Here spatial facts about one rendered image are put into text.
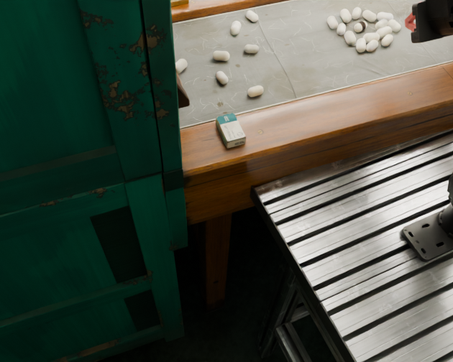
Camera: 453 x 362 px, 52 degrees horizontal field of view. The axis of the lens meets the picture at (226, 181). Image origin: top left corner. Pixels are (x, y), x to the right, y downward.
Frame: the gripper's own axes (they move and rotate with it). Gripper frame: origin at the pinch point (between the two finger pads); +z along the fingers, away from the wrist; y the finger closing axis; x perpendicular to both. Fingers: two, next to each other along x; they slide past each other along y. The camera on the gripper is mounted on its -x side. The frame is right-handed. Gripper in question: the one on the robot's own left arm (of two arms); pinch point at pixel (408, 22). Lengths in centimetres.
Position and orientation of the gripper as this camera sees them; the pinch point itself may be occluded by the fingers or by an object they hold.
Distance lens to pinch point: 100.1
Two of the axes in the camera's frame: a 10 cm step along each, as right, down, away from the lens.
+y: -9.4, 2.6, -2.2
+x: 1.9, 9.4, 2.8
